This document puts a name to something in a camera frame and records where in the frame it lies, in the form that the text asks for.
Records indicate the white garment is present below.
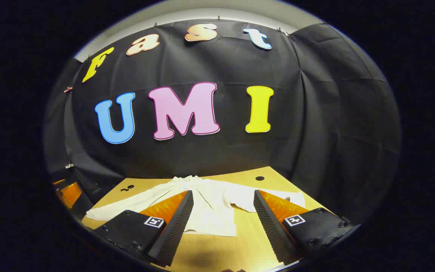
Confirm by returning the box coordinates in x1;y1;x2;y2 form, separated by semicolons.
85;175;306;237

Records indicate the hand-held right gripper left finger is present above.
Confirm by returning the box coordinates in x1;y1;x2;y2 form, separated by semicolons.
94;190;194;267

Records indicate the black backdrop cloth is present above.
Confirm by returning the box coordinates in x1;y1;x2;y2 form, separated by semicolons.
44;19;402;227

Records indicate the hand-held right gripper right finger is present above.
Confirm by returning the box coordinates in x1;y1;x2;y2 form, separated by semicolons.
253;190;355;266

